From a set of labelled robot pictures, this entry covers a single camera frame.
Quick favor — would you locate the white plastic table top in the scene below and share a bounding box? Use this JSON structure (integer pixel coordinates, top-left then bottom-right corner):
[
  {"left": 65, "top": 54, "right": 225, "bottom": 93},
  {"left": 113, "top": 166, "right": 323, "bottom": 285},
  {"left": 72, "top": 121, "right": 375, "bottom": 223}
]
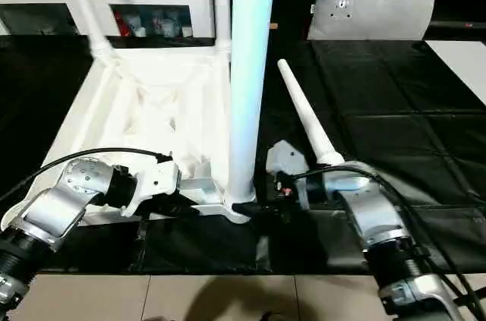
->
[{"left": 0, "top": 46, "right": 254, "bottom": 231}]

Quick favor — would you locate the white plastic table leg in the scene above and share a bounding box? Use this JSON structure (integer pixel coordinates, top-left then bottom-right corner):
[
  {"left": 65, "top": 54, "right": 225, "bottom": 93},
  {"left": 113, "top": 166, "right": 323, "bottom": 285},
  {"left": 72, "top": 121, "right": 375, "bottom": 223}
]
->
[
  {"left": 213, "top": 0, "right": 232, "bottom": 58},
  {"left": 59, "top": 0, "right": 115, "bottom": 60},
  {"left": 276, "top": 59, "right": 347, "bottom": 167},
  {"left": 225, "top": 0, "right": 279, "bottom": 209}
]

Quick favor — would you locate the black work mat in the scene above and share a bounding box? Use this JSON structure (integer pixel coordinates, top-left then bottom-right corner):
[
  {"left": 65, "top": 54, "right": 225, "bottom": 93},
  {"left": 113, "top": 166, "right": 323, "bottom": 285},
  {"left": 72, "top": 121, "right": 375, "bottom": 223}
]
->
[{"left": 0, "top": 33, "right": 486, "bottom": 275}]

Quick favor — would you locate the grey cushion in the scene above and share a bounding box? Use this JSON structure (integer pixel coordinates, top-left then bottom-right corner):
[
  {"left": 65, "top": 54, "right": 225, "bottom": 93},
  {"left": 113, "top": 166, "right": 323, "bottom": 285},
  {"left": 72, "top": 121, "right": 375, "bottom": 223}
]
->
[{"left": 307, "top": 0, "right": 439, "bottom": 41}]

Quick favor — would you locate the white flat sheet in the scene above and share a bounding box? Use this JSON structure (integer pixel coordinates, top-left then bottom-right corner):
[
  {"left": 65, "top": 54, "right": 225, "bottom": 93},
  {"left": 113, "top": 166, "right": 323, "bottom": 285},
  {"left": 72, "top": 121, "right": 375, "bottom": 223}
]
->
[{"left": 425, "top": 40, "right": 486, "bottom": 109}]

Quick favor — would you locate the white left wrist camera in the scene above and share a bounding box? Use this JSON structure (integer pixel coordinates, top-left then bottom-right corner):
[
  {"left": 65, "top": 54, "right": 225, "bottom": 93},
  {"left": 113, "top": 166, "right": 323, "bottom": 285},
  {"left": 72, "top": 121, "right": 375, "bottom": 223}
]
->
[{"left": 121, "top": 156, "right": 183, "bottom": 217}]

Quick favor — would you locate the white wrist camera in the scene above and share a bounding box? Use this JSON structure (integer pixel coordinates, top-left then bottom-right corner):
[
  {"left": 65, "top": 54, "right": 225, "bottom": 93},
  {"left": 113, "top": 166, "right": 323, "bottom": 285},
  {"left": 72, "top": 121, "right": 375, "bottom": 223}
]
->
[
  {"left": 121, "top": 156, "right": 183, "bottom": 217},
  {"left": 266, "top": 140, "right": 309, "bottom": 181}
]

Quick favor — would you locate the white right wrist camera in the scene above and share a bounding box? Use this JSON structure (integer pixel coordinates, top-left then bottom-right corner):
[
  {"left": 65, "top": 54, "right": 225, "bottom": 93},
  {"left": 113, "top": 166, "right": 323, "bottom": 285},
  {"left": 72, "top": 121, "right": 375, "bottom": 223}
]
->
[{"left": 266, "top": 140, "right": 309, "bottom": 181}]

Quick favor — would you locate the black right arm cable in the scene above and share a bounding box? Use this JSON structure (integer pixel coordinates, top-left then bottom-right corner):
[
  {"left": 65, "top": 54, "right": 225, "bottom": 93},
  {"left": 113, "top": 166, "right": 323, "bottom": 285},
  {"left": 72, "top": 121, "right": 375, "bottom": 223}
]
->
[{"left": 292, "top": 166, "right": 486, "bottom": 321}]

